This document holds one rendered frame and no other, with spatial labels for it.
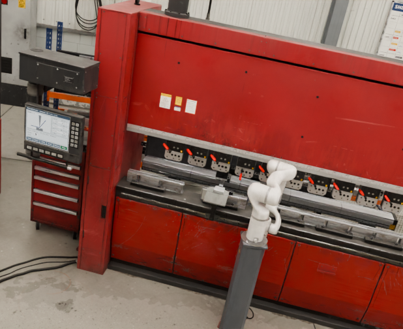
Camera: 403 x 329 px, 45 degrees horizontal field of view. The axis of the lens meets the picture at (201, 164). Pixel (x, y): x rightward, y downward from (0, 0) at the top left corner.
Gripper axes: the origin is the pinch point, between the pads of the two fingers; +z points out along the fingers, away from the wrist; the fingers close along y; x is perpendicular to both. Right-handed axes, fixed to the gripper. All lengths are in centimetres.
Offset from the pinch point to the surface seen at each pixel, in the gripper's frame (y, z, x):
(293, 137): -44, -82, 1
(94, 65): 17, -120, -140
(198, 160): -31, -44, -68
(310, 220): -44, -14, 32
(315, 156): -46, -70, 22
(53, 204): -19, 40, -199
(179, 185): -27, -19, -80
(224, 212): -21.1, -10.4, -35.9
